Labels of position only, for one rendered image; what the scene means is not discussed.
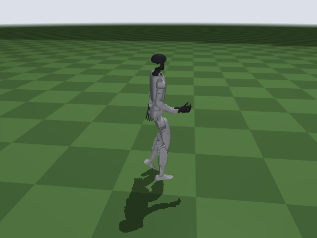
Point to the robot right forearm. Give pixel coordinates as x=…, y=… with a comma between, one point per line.
x=165, y=107

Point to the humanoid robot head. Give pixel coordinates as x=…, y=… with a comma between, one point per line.
x=158, y=58

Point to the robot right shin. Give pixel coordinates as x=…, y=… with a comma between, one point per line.
x=162, y=160

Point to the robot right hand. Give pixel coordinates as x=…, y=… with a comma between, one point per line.
x=184, y=109

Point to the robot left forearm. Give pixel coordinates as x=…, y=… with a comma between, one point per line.
x=150, y=102

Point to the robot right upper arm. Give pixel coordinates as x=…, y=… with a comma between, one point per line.
x=160, y=85

